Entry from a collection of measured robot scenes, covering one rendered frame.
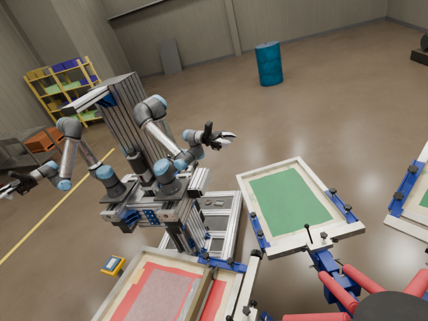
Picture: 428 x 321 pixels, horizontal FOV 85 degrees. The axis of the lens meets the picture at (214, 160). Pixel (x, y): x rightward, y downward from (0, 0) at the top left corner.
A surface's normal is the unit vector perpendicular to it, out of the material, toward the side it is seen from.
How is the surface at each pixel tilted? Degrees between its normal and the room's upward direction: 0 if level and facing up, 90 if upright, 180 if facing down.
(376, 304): 0
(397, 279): 0
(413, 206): 32
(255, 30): 90
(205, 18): 90
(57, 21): 90
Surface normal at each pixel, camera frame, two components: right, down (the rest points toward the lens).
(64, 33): -0.22, 0.59
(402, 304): -0.26, -0.80
